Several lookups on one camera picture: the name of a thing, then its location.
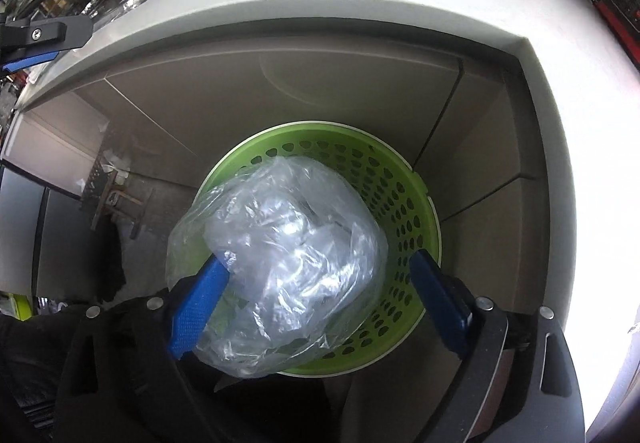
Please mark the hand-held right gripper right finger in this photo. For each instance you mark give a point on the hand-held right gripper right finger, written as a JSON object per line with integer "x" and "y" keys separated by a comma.
{"x": 440, "y": 303}

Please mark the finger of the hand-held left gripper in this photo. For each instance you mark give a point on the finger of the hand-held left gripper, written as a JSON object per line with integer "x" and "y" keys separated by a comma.
{"x": 50, "y": 35}

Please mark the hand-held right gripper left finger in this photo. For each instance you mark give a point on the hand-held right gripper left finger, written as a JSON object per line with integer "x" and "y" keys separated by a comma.
{"x": 197, "y": 308}

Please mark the clear plastic bag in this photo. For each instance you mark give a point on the clear plastic bag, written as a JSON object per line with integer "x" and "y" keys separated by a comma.
{"x": 280, "y": 243}

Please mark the green perforated plastic basket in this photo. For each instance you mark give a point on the green perforated plastic basket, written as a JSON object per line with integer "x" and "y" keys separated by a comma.
{"x": 390, "y": 183}

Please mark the perforated metal rack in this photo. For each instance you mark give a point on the perforated metal rack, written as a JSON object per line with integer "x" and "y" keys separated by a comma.
{"x": 107, "y": 193}

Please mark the person's dark clothing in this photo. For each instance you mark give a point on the person's dark clothing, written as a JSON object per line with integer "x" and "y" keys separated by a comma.
{"x": 30, "y": 363}

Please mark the red black appliance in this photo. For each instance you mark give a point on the red black appliance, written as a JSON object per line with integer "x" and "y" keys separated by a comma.
{"x": 625, "y": 18}

